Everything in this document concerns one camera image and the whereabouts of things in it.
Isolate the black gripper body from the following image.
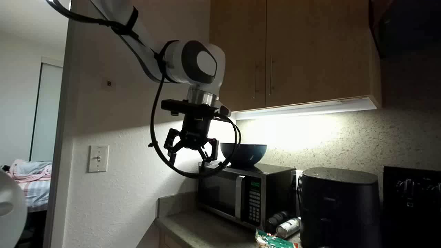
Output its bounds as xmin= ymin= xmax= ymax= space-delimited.
xmin=178 ymin=115 xmax=214 ymax=151

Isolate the microwave door with steel handle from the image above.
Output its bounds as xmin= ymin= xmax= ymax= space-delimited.
xmin=198 ymin=169 xmax=247 ymax=227

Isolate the black steel microwave oven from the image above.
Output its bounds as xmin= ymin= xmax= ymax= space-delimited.
xmin=198 ymin=163 xmax=300 ymax=232

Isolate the white closet door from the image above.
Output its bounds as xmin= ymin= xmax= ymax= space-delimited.
xmin=28 ymin=61 xmax=65 ymax=165

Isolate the blue bowl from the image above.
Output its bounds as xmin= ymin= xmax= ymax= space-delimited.
xmin=220 ymin=142 xmax=269 ymax=170

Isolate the dark small bottle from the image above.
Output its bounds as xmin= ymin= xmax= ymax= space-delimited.
xmin=267 ymin=210 xmax=290 ymax=235

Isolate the under-cabinet light strip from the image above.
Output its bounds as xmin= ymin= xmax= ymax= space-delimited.
xmin=231 ymin=96 xmax=381 ymax=123

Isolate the colourful snack bag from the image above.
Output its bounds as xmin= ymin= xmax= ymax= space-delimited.
xmin=254 ymin=228 xmax=304 ymax=248

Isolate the white labelled bottle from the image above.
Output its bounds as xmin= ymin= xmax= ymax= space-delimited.
xmin=275 ymin=217 xmax=304 ymax=242

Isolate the pink patterned bedding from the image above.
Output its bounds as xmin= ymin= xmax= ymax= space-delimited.
xmin=3 ymin=158 xmax=54 ymax=211

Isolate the black electric stove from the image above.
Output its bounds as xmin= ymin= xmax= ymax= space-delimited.
xmin=382 ymin=165 xmax=441 ymax=248

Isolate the black range hood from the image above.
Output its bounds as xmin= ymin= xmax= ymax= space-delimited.
xmin=369 ymin=0 xmax=441 ymax=60

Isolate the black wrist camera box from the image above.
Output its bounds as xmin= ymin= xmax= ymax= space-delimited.
xmin=161 ymin=98 xmax=232 ymax=123

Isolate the white light switch plate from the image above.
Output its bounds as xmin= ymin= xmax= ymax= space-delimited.
xmin=88 ymin=145 xmax=111 ymax=176

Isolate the wooden wall cabinet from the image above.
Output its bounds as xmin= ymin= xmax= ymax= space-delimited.
xmin=209 ymin=0 xmax=384 ymax=114

